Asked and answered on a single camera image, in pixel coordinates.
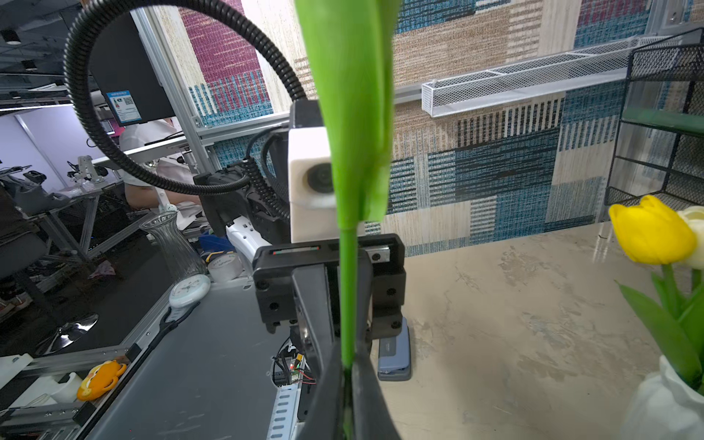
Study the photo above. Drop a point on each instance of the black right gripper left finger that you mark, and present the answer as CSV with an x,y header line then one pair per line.
x,y
324,420

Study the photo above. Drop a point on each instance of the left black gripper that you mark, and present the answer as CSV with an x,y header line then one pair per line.
x,y
299,283

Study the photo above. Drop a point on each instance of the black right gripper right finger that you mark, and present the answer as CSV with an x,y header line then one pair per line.
x,y
371,416

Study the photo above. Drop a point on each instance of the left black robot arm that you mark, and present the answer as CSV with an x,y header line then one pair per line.
x,y
248,224

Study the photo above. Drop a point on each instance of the clear ribbed glass vase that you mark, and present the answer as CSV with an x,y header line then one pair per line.
x,y
181,258

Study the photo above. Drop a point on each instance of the white ribbed ceramic vase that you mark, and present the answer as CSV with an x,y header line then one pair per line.
x,y
663,407

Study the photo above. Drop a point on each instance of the grey blue stapler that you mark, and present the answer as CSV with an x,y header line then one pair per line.
x,y
395,356

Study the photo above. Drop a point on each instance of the tulip bunch pink yellow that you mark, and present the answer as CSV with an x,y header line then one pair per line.
x,y
651,233

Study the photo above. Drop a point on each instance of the green tray on shelf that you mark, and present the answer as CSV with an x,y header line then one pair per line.
x,y
685,124

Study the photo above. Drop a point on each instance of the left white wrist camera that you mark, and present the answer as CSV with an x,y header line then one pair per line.
x,y
312,201

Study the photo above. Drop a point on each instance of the white wire mesh tray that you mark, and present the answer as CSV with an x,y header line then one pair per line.
x,y
557,73

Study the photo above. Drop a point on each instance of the black wire mesh shelf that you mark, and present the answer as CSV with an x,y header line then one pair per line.
x,y
659,145

